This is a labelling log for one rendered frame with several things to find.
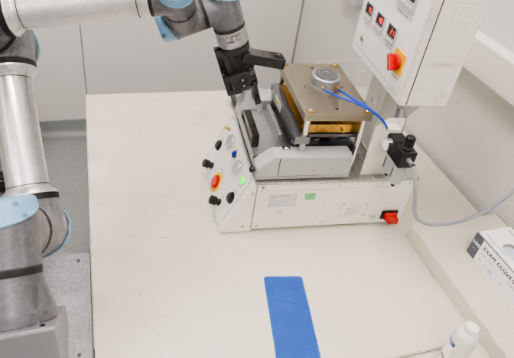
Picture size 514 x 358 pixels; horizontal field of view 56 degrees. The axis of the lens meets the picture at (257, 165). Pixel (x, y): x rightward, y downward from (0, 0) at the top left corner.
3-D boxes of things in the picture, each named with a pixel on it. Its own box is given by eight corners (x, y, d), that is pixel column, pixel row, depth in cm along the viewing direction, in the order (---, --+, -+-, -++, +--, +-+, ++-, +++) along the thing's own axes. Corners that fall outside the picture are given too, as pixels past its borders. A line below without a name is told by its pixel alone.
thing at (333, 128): (333, 97, 143) (341, 68, 137) (360, 140, 126) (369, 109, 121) (278, 96, 139) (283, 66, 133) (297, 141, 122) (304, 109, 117)
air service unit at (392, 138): (384, 161, 128) (401, 113, 119) (408, 197, 117) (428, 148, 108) (365, 161, 127) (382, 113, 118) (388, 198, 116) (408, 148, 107)
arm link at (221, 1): (193, -18, 108) (229, -31, 109) (207, 27, 115) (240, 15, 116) (200, -7, 102) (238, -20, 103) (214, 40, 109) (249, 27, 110)
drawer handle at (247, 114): (248, 115, 138) (249, 104, 136) (258, 147, 127) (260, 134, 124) (241, 115, 138) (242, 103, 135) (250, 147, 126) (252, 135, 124)
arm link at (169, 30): (146, -3, 101) (196, -20, 102) (154, 18, 112) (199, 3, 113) (159, 31, 100) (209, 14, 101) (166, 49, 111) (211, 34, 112)
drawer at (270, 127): (331, 120, 149) (336, 98, 145) (356, 164, 133) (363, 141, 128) (237, 120, 143) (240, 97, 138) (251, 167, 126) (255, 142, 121)
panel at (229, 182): (205, 160, 155) (234, 115, 146) (217, 227, 132) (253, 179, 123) (200, 157, 154) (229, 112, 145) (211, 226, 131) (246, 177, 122)
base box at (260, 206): (357, 154, 169) (370, 112, 158) (402, 232, 140) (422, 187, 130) (204, 157, 156) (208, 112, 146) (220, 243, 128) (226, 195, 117)
